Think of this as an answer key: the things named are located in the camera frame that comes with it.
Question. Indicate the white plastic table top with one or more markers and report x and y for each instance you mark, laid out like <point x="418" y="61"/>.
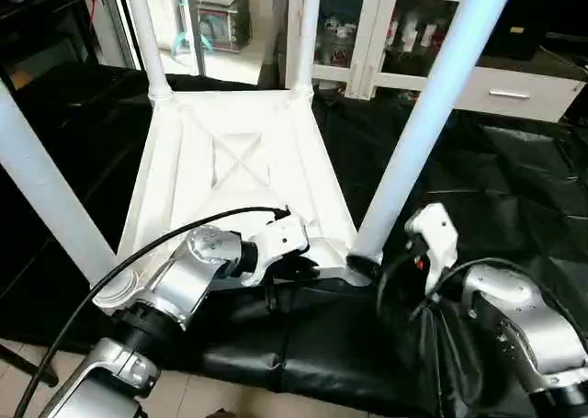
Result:
<point x="230" y="161"/>

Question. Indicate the white plastic table leg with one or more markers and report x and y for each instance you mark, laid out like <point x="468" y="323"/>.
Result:
<point x="147" y="37"/>
<point x="308" y="37"/>
<point x="46" y="188"/>
<point x="432" y="106"/>

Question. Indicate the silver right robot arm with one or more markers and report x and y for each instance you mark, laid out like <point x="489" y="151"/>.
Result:
<point x="533" y="326"/>

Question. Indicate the black mat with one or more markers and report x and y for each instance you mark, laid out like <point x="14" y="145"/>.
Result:
<point x="514" y="197"/>

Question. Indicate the white drawer unit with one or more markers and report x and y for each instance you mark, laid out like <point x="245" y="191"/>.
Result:
<point x="514" y="95"/>

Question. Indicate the white glass-door cabinet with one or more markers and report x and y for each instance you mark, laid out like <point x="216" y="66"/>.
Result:
<point x="404" y="32"/>

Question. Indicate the dark storage box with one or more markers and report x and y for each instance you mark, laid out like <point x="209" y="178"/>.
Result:
<point x="225" y="23"/>

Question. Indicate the black box yellow label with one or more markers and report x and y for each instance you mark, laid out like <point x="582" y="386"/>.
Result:
<point x="524" y="18"/>

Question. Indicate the black metal bench leg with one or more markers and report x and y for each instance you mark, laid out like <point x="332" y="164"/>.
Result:
<point x="28" y="365"/>

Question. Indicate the black metal shelf rack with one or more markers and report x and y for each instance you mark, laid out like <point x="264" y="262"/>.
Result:
<point x="41" y="18"/>

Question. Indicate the light blue metal frame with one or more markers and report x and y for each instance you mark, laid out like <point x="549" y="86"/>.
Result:
<point x="195" y="23"/>

